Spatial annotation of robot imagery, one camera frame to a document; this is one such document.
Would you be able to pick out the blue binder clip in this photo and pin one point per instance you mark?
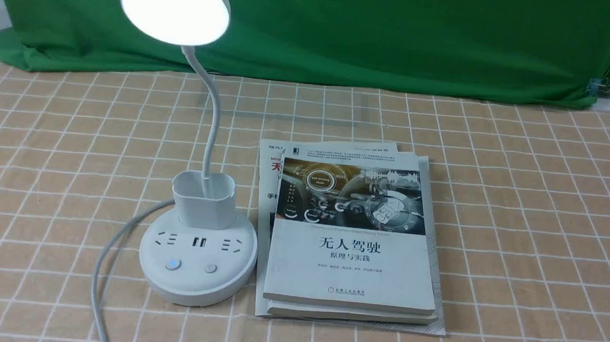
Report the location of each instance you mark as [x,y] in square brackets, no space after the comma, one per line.
[598,87]

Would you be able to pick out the bottom white red book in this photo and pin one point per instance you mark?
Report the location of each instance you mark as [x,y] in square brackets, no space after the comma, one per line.
[267,190]

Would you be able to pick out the green backdrop cloth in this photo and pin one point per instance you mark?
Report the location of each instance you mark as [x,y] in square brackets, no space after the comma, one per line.
[509,51]

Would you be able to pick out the top book self-driving cover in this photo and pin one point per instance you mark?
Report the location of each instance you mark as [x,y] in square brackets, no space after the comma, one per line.
[350,260]

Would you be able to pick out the checkered beige tablecloth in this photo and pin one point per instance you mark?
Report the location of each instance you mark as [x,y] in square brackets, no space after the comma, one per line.
[521,199]

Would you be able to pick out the white desk lamp with base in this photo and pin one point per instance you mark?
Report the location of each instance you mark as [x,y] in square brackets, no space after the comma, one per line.
[202,250]

